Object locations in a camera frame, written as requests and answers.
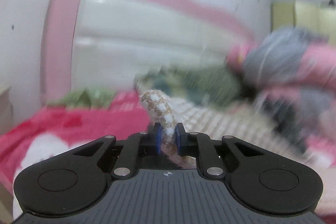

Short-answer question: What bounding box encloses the beige white houndstooth knit garment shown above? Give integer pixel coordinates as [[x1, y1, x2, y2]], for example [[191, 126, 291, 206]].
[[134, 80, 312, 168]]

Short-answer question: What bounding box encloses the green pillow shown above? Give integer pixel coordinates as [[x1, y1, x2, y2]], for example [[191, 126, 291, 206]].
[[47, 88, 117, 109]]

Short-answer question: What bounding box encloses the pink floral bed sheet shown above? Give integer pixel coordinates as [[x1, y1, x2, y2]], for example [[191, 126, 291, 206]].
[[1, 92, 335, 223]]

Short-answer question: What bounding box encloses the pink grey floral quilt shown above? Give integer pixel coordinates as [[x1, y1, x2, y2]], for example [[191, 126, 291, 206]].
[[227, 27, 335, 153]]

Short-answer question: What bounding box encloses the pink white headboard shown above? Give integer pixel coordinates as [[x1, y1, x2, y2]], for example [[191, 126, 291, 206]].
[[40, 0, 255, 104]]

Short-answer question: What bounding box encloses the yellow-green wardrobe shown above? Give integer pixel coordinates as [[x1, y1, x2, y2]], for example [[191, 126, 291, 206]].
[[271, 0, 335, 44]]

